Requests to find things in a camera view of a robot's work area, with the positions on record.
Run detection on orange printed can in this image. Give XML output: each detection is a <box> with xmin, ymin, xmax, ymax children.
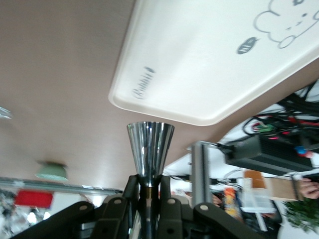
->
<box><xmin>222</xmin><ymin>186</ymin><xmax>240</xmax><ymax>221</ymax></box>

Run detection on aluminium rail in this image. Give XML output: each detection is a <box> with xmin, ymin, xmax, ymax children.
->
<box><xmin>0</xmin><ymin>177</ymin><xmax>123</xmax><ymax>198</ymax></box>

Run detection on green plant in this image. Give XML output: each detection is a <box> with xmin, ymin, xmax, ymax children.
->
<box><xmin>284</xmin><ymin>198</ymin><xmax>319</xmax><ymax>233</ymax></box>

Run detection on black power supply box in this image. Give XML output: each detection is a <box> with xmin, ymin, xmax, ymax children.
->
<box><xmin>225</xmin><ymin>135</ymin><xmax>314</xmax><ymax>178</ymax></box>

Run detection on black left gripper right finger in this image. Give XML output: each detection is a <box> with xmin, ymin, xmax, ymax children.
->
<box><xmin>159</xmin><ymin>175</ymin><xmax>265</xmax><ymax>239</ymax></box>

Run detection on aluminium profile post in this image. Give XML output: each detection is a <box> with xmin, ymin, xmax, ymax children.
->
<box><xmin>189</xmin><ymin>140</ymin><xmax>213</xmax><ymax>208</ymax></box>

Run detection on red box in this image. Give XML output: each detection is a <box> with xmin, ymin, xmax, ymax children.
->
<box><xmin>14</xmin><ymin>189</ymin><xmax>53</xmax><ymax>209</ymax></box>

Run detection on cream rabbit print tray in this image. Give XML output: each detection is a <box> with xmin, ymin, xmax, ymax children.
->
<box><xmin>108</xmin><ymin>0</ymin><xmax>319</xmax><ymax>126</ymax></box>

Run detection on cardboard box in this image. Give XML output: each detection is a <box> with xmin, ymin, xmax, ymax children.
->
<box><xmin>243</xmin><ymin>170</ymin><xmax>301</xmax><ymax>201</ymax></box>

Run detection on brown table cover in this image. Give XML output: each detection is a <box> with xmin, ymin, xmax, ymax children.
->
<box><xmin>0</xmin><ymin>0</ymin><xmax>319</xmax><ymax>192</ymax></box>

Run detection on green bowl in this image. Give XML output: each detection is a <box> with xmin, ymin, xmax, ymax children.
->
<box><xmin>36</xmin><ymin>161</ymin><xmax>68</xmax><ymax>181</ymax></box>

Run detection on steel jigger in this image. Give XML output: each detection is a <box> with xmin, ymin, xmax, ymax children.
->
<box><xmin>126</xmin><ymin>121</ymin><xmax>175</xmax><ymax>239</ymax></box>

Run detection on black cable bundle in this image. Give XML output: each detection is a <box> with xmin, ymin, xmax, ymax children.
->
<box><xmin>243</xmin><ymin>78</ymin><xmax>319</xmax><ymax>141</ymax></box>

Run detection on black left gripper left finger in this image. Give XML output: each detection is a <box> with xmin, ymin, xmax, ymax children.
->
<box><xmin>9</xmin><ymin>174</ymin><xmax>140</xmax><ymax>239</ymax></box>

